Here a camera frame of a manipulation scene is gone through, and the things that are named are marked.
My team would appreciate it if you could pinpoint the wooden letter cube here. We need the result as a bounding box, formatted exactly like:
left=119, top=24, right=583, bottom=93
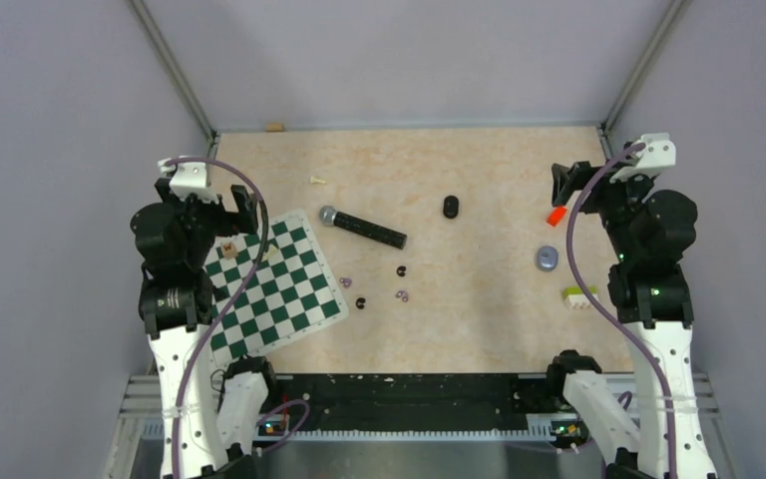
left=220, top=241, right=238, bottom=259

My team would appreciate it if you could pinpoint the red block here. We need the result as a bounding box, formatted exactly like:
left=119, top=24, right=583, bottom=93
left=546, top=206, right=568, bottom=228

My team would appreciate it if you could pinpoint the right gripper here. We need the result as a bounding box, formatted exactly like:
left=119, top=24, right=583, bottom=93
left=553, top=159, right=653, bottom=262

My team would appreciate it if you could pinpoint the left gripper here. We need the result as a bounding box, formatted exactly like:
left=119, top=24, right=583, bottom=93
left=157, top=177, right=256, bottom=267

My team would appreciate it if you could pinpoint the black glitter microphone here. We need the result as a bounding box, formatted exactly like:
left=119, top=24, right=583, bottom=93
left=319, top=206, right=408, bottom=249

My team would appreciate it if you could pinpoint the lavender earbud charging case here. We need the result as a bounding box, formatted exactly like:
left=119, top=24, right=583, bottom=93
left=536, top=244, right=560, bottom=271

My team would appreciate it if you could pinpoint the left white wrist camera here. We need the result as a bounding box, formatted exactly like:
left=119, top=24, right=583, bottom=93
left=157, top=156, right=220, bottom=205

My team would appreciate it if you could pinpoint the black earbud case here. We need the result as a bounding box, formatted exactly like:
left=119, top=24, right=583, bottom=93
left=442, top=195, right=460, bottom=220

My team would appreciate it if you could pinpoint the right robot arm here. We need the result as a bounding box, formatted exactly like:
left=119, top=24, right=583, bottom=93
left=545, top=162, right=718, bottom=478

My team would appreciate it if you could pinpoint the green white chessboard mat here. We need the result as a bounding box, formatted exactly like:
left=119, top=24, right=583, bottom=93
left=205, top=209, right=349, bottom=367

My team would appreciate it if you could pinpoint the cork stopper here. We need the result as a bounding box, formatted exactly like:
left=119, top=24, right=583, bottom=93
left=264, top=123, right=285, bottom=133

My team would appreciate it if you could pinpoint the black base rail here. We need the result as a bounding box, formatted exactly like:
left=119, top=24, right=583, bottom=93
left=254, top=373, right=589, bottom=448

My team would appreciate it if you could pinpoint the green white toy brick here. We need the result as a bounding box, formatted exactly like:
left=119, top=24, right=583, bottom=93
left=562, top=286, right=593, bottom=309

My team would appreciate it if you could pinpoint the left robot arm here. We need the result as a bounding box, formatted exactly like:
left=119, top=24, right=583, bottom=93
left=130, top=179, right=280, bottom=478

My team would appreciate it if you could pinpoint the cream chess knight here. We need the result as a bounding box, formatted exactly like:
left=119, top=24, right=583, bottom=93
left=261, top=244, right=279, bottom=261

